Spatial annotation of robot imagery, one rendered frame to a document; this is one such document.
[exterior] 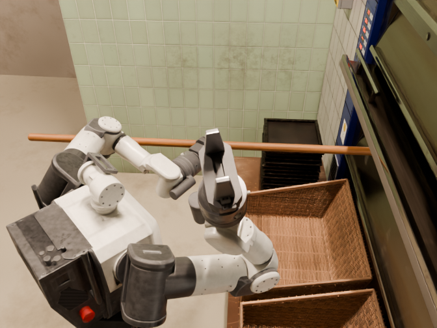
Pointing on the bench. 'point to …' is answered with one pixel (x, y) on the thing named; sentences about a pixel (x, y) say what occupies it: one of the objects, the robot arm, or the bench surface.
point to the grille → (333, 168)
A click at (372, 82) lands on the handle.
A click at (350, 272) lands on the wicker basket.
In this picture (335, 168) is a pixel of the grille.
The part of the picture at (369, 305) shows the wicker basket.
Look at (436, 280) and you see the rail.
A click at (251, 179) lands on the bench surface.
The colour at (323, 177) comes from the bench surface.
